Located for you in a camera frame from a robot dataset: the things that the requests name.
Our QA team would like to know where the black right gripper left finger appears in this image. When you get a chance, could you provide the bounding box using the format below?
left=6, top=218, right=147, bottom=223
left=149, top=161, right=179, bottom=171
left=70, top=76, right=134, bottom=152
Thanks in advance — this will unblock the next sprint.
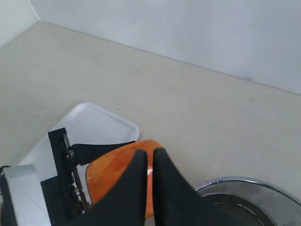
left=69, top=150, right=148, bottom=226

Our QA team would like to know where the steel mesh strainer basket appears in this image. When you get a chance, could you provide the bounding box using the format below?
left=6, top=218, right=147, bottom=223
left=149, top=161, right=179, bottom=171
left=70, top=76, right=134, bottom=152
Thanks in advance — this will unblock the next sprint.
left=196, top=177, right=301, bottom=226

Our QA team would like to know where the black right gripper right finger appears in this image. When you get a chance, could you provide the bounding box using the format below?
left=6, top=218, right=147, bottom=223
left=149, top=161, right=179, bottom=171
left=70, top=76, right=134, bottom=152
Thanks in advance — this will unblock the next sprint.
left=152, top=148, right=235, bottom=226

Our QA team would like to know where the white rectangular plastic tray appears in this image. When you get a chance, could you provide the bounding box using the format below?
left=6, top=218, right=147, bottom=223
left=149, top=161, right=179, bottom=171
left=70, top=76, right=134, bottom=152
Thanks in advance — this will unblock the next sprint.
left=17, top=102, right=140, bottom=226

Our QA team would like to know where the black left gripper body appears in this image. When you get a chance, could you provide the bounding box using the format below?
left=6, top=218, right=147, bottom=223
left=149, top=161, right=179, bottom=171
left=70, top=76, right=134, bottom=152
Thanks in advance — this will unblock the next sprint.
left=41, top=128, right=90, bottom=224

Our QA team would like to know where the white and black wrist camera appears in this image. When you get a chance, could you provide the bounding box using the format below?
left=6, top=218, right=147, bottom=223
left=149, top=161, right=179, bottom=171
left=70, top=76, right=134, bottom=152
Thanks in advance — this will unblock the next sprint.
left=0, top=164, right=51, bottom=226

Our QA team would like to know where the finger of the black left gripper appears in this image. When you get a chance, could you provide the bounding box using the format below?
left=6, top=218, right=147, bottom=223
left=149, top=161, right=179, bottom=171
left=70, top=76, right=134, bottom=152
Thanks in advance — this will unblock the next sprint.
left=68, top=141, right=135, bottom=166

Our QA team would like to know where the orange dish soap pump bottle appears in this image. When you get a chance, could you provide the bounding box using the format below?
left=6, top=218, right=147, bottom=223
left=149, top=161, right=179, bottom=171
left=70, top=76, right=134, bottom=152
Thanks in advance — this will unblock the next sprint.
left=85, top=139, right=162, bottom=218

